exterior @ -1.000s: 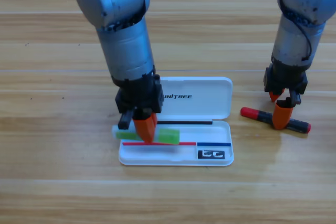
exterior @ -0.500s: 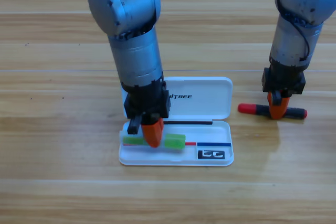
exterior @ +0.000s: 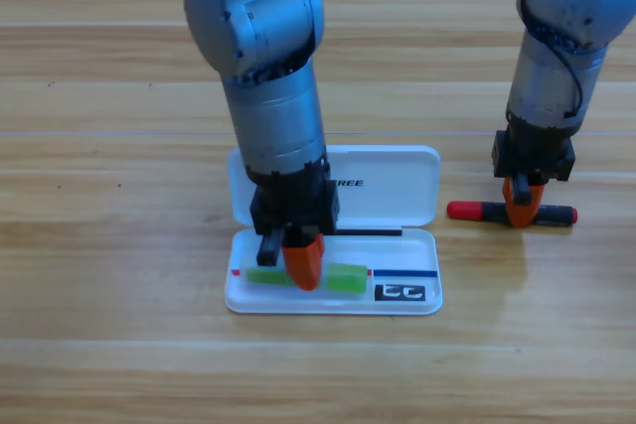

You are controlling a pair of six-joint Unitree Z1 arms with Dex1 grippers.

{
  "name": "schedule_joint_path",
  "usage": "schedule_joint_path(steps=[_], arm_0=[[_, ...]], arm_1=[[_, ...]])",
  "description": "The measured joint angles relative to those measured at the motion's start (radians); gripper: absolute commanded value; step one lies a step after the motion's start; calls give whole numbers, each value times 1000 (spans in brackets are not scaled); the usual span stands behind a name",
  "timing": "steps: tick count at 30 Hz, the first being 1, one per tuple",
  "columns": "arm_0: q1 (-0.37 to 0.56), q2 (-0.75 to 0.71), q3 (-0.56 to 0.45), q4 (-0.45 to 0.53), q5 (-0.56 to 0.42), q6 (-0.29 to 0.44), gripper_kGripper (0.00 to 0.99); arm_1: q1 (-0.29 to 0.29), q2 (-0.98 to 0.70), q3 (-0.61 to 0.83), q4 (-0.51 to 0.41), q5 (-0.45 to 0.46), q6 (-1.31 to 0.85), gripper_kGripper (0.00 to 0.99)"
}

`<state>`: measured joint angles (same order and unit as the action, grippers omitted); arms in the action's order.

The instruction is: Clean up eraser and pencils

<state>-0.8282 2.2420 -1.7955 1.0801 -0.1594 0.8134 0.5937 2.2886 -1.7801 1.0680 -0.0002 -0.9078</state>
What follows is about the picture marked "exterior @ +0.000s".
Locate white Unitree pencil case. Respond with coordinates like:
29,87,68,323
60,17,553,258
224,144,443,317

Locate black eraser with white print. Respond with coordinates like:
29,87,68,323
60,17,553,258
373,283,427,303

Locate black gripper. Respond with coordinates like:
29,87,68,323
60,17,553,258
491,113,577,229
247,158,342,292

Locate green highlighter pen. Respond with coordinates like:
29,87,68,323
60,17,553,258
245,262,369,294

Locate red and black marker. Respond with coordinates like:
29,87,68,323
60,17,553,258
445,200,579,227

